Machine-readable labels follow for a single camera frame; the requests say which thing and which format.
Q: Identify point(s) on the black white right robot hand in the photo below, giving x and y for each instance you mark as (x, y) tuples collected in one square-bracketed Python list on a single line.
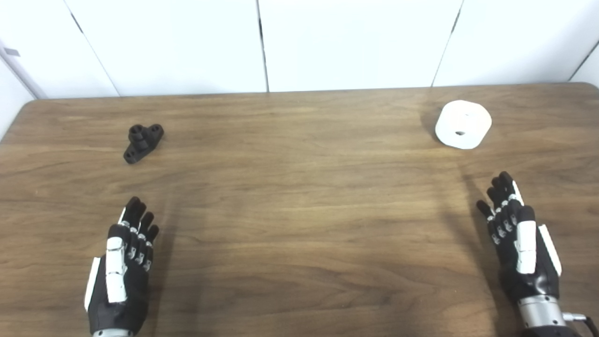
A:
[(538, 276)]

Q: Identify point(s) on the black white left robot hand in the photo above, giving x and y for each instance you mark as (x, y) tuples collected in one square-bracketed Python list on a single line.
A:
[(126, 299)]

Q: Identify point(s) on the black plastic holder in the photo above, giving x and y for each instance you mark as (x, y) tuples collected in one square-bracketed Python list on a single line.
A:
[(140, 142)]

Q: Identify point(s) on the round white plastic piece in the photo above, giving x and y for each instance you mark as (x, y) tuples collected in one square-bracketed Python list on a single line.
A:
[(465, 121)]

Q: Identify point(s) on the small grey wall tag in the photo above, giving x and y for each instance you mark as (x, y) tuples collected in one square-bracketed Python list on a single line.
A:
[(11, 52)]

